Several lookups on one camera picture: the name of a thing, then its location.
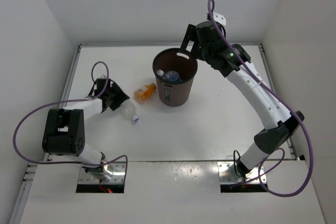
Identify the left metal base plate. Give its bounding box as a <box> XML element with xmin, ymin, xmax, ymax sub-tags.
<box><xmin>78</xmin><ymin>162</ymin><xmax>127</xmax><ymax>185</ymax></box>

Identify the aluminium table edge rail right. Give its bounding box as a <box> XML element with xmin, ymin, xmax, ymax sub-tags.
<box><xmin>258</xmin><ymin>42</ymin><xmax>299</xmax><ymax>161</ymax></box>

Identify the aluminium table edge rail left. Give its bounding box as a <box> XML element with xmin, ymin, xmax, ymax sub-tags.
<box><xmin>8</xmin><ymin>44</ymin><xmax>81</xmax><ymax>224</ymax></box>

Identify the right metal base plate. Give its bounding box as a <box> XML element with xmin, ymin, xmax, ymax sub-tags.
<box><xmin>217</xmin><ymin>161</ymin><xmax>267</xmax><ymax>185</ymax></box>

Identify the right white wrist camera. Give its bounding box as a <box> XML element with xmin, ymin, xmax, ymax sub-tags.
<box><xmin>213</xmin><ymin>12</ymin><xmax>227</xmax><ymax>26</ymax></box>

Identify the blue label bottle in bin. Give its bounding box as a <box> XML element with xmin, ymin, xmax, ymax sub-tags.
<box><xmin>164</xmin><ymin>71</ymin><xmax>182</xmax><ymax>83</ymax></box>

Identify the white front cover board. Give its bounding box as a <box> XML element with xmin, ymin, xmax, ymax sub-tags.
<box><xmin>21</xmin><ymin>162</ymin><xmax>324</xmax><ymax>223</ymax></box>

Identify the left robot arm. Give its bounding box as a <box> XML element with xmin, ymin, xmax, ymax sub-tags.
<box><xmin>42</xmin><ymin>77</ymin><xmax>130</xmax><ymax>182</ymax></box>

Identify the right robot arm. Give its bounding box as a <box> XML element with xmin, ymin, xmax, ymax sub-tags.
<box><xmin>152</xmin><ymin>19</ymin><xmax>305</xmax><ymax>178</ymax></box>

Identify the metal base plate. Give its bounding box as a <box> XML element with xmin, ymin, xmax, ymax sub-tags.
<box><xmin>78</xmin><ymin>162</ymin><xmax>127</xmax><ymax>185</ymax></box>
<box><xmin>217</xmin><ymin>161</ymin><xmax>267</xmax><ymax>185</ymax></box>

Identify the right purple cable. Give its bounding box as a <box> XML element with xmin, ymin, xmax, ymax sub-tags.
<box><xmin>207</xmin><ymin>0</ymin><xmax>314</xmax><ymax>197</ymax></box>

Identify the white cap bottle in bin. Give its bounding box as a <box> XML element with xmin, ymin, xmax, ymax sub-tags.
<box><xmin>156</xmin><ymin>69</ymin><xmax>165</xmax><ymax>78</ymax></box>

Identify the aluminium table edge rail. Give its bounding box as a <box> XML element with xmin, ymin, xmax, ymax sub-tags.
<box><xmin>8</xmin><ymin>44</ymin><xmax>81</xmax><ymax>224</ymax></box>
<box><xmin>258</xmin><ymin>42</ymin><xmax>299</xmax><ymax>161</ymax></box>

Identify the orange juice plastic bottle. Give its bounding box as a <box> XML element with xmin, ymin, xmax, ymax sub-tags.
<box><xmin>134</xmin><ymin>83</ymin><xmax>157</xmax><ymax>103</ymax></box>

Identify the clear plastic bottle white cap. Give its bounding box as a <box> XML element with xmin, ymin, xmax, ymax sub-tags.
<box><xmin>118</xmin><ymin>99</ymin><xmax>140</xmax><ymax>124</ymax></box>

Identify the brown plastic bin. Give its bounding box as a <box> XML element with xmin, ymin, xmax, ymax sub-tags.
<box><xmin>152</xmin><ymin>48</ymin><xmax>198</xmax><ymax>106</ymax></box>

